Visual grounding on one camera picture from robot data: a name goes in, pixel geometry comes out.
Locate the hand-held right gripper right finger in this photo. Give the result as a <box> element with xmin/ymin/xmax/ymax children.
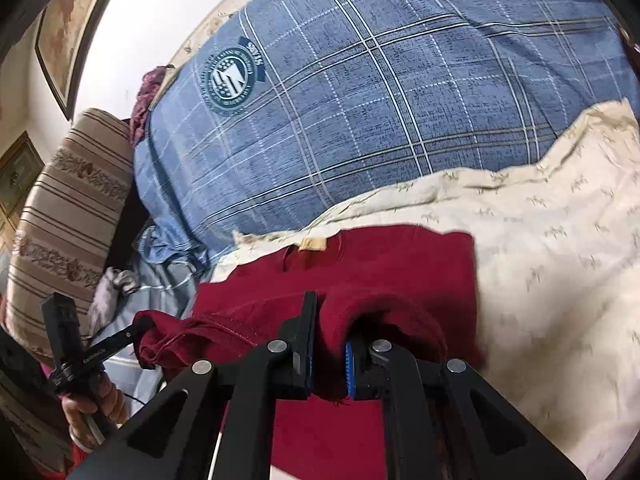
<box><xmin>345</xmin><ymin>337</ymin><xmax>586</xmax><ymax>480</ymax></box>

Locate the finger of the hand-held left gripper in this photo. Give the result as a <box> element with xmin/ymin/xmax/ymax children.
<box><xmin>82</xmin><ymin>320</ymin><xmax>154</xmax><ymax>362</ymax></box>

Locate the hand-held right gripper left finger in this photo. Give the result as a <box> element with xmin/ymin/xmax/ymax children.
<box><xmin>65</xmin><ymin>290</ymin><xmax>321</xmax><ymax>480</ymax></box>

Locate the red knit garment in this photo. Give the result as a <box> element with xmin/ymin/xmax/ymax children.
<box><xmin>134</xmin><ymin>225</ymin><xmax>488</xmax><ymax>480</ymax></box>

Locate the person's left hand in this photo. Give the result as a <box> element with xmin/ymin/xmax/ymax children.
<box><xmin>60</xmin><ymin>374</ymin><xmax>129</xmax><ymax>442</ymax></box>

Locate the small grey cloth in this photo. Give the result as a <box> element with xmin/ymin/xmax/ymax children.
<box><xmin>91</xmin><ymin>266</ymin><xmax>144</xmax><ymax>322</ymax></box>

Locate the striped floral headboard cushion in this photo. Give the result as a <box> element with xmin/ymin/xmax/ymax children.
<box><xmin>0</xmin><ymin>107</ymin><xmax>137</xmax><ymax>361</ymax></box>

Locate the wooden cabinet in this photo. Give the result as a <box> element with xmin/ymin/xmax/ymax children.
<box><xmin>0</xmin><ymin>130</ymin><xmax>47</xmax><ymax>256</ymax></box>

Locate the cream floral bedsheet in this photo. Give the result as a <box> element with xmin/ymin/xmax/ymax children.
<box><xmin>165</xmin><ymin>0</ymin><xmax>640</xmax><ymax>478</ymax></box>

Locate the maroon patterned cloth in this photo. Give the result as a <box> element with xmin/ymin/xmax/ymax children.
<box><xmin>128</xmin><ymin>65</ymin><xmax>179</xmax><ymax>147</ymax></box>

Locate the blue plaid pillow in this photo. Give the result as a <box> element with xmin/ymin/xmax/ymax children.
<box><xmin>132</xmin><ymin>0</ymin><xmax>640</xmax><ymax>281</ymax></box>

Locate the white cable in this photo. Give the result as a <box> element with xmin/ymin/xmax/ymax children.
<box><xmin>209</xmin><ymin>427</ymin><xmax>225</xmax><ymax>480</ymax></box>

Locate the framed wall picture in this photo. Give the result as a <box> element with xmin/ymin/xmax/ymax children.
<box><xmin>34</xmin><ymin>0</ymin><xmax>122</xmax><ymax>122</ymax></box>

